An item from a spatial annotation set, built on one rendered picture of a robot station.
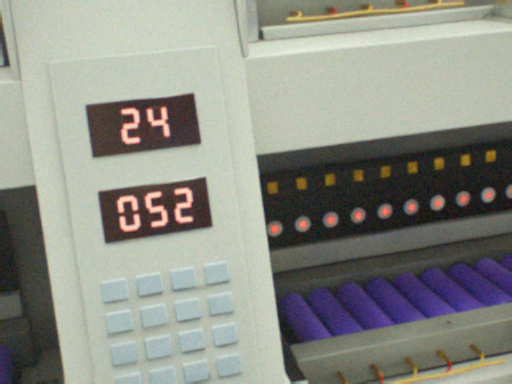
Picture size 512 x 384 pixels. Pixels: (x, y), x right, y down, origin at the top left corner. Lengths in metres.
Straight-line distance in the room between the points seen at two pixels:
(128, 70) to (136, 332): 0.11
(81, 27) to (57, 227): 0.08
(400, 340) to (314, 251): 0.12
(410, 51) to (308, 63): 0.05
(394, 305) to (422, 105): 0.16
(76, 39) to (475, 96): 0.19
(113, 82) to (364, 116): 0.12
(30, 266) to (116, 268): 0.21
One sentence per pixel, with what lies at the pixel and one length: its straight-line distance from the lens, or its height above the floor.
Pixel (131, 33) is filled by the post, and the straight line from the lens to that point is 0.32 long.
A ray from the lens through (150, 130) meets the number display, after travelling 0.31.
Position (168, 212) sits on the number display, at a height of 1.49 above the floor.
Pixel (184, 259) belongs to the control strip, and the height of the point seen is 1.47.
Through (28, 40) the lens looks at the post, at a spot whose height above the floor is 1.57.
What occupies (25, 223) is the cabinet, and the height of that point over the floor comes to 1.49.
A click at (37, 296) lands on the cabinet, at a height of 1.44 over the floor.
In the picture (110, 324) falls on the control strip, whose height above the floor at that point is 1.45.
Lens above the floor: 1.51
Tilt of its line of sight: 3 degrees down
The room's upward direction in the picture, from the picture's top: 8 degrees counter-clockwise
